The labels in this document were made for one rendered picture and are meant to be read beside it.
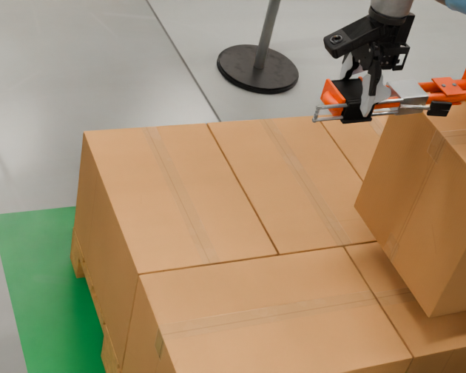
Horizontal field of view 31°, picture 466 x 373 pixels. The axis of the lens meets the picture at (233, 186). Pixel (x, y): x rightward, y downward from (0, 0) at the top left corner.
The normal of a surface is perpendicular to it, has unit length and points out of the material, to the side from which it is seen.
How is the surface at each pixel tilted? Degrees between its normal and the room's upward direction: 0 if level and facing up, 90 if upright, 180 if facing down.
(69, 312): 0
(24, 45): 0
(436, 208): 90
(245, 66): 0
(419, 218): 90
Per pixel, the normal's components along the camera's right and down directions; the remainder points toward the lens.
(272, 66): 0.19, -0.76
